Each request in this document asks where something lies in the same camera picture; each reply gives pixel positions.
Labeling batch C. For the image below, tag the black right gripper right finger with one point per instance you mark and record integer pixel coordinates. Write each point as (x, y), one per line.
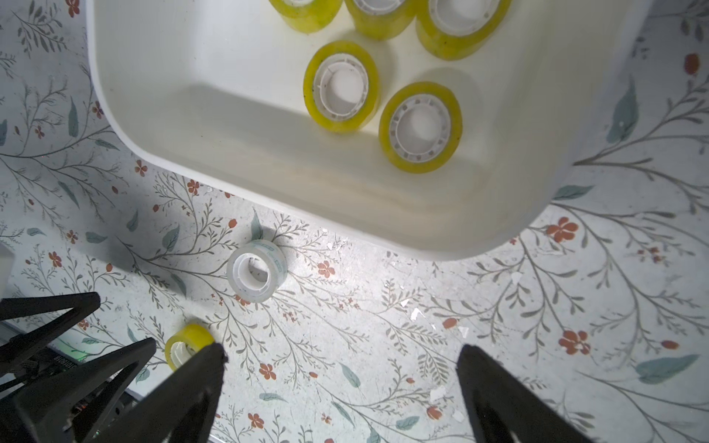
(501, 409)

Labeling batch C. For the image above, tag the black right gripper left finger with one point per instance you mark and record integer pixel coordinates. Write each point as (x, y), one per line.
(181, 409)

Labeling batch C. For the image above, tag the white plastic storage box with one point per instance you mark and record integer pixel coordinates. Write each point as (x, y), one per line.
(213, 90)

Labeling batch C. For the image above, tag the yellow tape roll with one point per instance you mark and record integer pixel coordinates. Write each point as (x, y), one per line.
(453, 30)
(341, 87)
(307, 16)
(381, 20)
(185, 344)
(421, 127)

